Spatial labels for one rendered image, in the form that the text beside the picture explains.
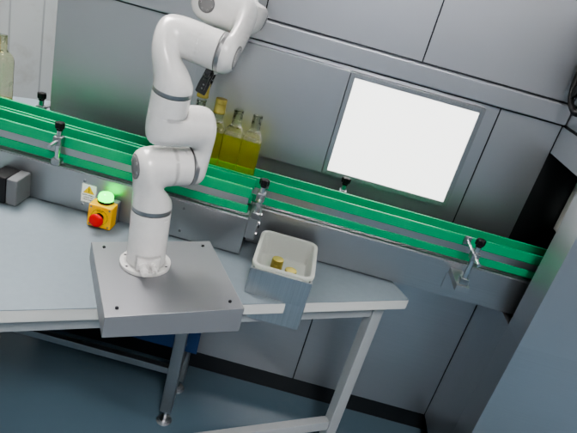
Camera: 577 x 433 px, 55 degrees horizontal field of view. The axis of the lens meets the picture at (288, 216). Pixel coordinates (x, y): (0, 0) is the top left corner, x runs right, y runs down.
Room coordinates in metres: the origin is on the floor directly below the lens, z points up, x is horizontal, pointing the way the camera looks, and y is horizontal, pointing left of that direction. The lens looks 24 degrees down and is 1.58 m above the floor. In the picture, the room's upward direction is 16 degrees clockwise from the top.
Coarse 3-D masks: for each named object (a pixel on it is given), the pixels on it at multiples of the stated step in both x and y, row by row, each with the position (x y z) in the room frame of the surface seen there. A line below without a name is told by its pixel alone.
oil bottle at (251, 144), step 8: (248, 136) 1.59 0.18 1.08; (256, 136) 1.59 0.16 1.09; (248, 144) 1.58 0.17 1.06; (256, 144) 1.58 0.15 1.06; (240, 152) 1.58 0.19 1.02; (248, 152) 1.58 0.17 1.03; (256, 152) 1.58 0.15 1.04; (240, 160) 1.58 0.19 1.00; (248, 160) 1.58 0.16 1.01; (256, 160) 1.59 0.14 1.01; (240, 168) 1.58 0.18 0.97; (248, 168) 1.58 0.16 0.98
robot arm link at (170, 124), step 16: (160, 96) 1.11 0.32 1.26; (160, 112) 1.12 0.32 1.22; (176, 112) 1.13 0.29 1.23; (192, 112) 1.18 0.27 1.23; (208, 112) 1.21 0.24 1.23; (160, 128) 1.12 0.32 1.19; (176, 128) 1.14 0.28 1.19; (192, 128) 1.16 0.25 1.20; (208, 128) 1.18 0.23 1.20; (160, 144) 1.14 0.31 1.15; (176, 144) 1.15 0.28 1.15; (192, 144) 1.17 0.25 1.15; (208, 144) 1.19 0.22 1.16; (208, 160) 1.20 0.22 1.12
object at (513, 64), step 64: (64, 0) 1.75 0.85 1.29; (128, 0) 1.73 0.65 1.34; (320, 0) 1.76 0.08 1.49; (384, 0) 1.77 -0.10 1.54; (448, 0) 1.77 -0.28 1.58; (512, 0) 1.77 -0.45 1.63; (576, 0) 1.77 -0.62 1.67; (64, 64) 1.75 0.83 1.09; (128, 64) 1.76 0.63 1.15; (192, 64) 1.76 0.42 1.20; (384, 64) 1.75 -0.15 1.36; (448, 64) 1.77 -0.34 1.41; (512, 64) 1.77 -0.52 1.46; (576, 64) 1.77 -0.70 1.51; (128, 128) 1.76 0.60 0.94; (512, 128) 1.77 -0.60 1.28; (384, 192) 1.77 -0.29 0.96; (512, 192) 1.77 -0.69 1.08
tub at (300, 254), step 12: (264, 240) 1.48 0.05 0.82; (276, 240) 1.49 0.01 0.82; (288, 240) 1.49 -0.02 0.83; (300, 240) 1.49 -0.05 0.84; (264, 252) 1.48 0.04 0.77; (276, 252) 1.48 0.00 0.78; (288, 252) 1.49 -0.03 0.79; (300, 252) 1.49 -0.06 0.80; (312, 252) 1.47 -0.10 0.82; (264, 264) 1.42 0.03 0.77; (288, 264) 1.46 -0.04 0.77; (300, 264) 1.48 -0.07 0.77; (312, 264) 1.37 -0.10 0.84; (288, 276) 1.28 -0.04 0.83; (300, 276) 1.28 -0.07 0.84; (312, 276) 1.30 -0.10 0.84
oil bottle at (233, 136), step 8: (232, 128) 1.59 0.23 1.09; (240, 128) 1.61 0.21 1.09; (224, 136) 1.58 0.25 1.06; (232, 136) 1.58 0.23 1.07; (240, 136) 1.59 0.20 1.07; (224, 144) 1.58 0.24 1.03; (232, 144) 1.58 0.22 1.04; (240, 144) 1.60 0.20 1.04; (224, 152) 1.58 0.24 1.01; (232, 152) 1.58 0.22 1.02; (224, 160) 1.58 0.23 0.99; (232, 160) 1.58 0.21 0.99; (232, 168) 1.59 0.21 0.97
